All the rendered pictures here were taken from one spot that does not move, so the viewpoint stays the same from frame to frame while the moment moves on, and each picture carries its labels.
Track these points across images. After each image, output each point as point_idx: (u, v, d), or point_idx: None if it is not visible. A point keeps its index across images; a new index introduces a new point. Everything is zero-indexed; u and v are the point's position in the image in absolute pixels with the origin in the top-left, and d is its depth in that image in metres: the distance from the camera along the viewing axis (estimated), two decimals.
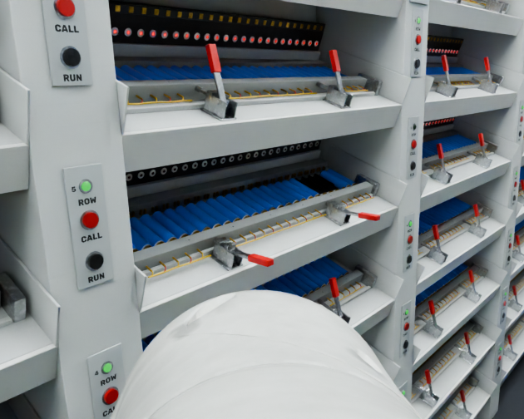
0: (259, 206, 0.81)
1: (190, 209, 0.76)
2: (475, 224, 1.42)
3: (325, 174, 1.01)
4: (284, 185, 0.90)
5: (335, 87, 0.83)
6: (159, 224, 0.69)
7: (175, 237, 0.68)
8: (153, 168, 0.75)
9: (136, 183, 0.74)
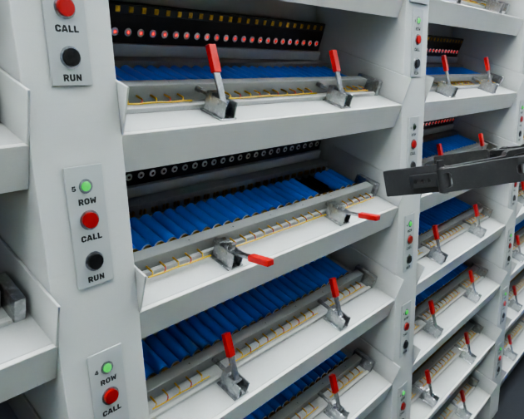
0: (259, 206, 0.81)
1: (190, 209, 0.76)
2: (475, 224, 1.42)
3: (325, 174, 1.01)
4: (284, 185, 0.90)
5: (335, 87, 0.83)
6: (159, 224, 0.69)
7: (175, 237, 0.68)
8: (153, 168, 0.75)
9: (136, 183, 0.74)
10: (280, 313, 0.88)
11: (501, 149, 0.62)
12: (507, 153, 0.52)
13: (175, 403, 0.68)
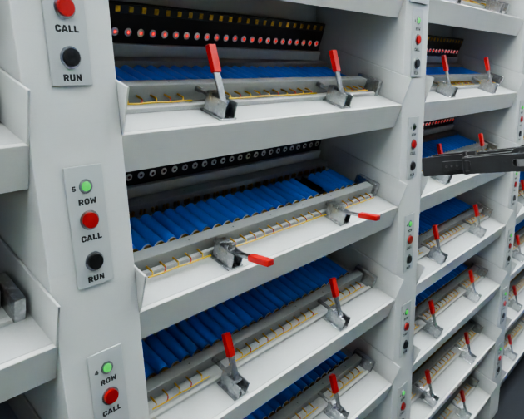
0: (259, 206, 0.81)
1: (190, 209, 0.76)
2: (475, 224, 1.42)
3: (325, 174, 1.01)
4: (284, 185, 0.90)
5: (335, 87, 0.83)
6: (159, 224, 0.69)
7: (175, 237, 0.68)
8: (153, 168, 0.75)
9: (136, 183, 0.74)
10: (280, 313, 0.88)
11: None
12: None
13: (175, 403, 0.68)
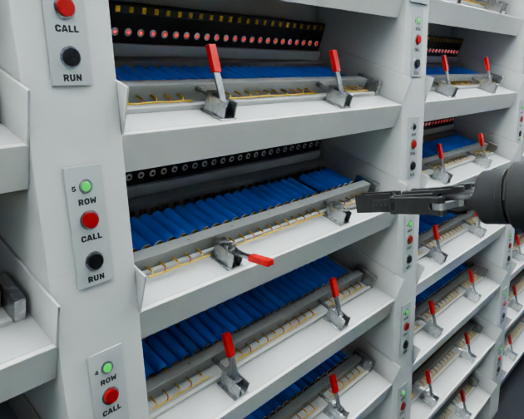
0: (257, 205, 0.81)
1: (190, 208, 0.76)
2: (475, 224, 1.42)
3: (323, 172, 1.01)
4: (282, 184, 0.91)
5: (335, 87, 0.83)
6: (159, 224, 0.69)
7: (175, 237, 0.68)
8: (153, 168, 0.75)
9: (136, 183, 0.74)
10: (280, 313, 0.88)
11: (413, 190, 0.79)
12: (433, 192, 0.73)
13: (175, 403, 0.68)
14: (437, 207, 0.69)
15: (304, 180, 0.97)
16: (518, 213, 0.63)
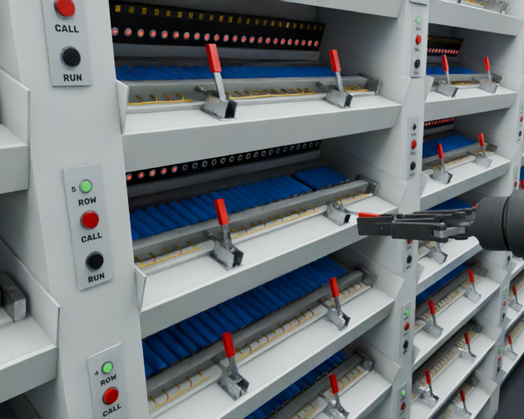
0: (252, 202, 0.82)
1: (184, 204, 0.77)
2: None
3: (319, 170, 1.02)
4: (277, 181, 0.91)
5: (335, 87, 0.83)
6: (152, 219, 0.70)
7: (169, 231, 0.69)
8: (153, 168, 0.75)
9: (136, 183, 0.74)
10: (280, 313, 0.88)
11: (415, 214, 0.80)
12: (434, 218, 0.73)
13: (175, 403, 0.68)
14: (438, 234, 0.69)
15: (300, 178, 0.97)
16: (519, 242, 0.64)
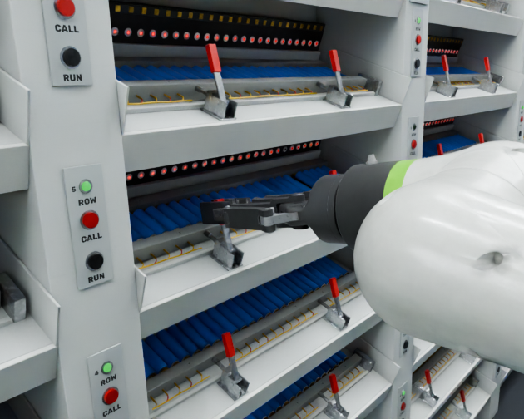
0: (252, 202, 0.82)
1: (184, 204, 0.77)
2: None
3: (319, 170, 1.02)
4: (277, 181, 0.91)
5: (335, 87, 0.83)
6: (152, 219, 0.70)
7: (169, 231, 0.69)
8: (153, 168, 0.75)
9: (136, 183, 0.74)
10: (280, 313, 0.88)
11: (264, 198, 0.65)
12: (271, 201, 0.58)
13: (175, 403, 0.68)
14: (263, 221, 0.54)
15: (300, 178, 0.97)
16: (350, 231, 0.49)
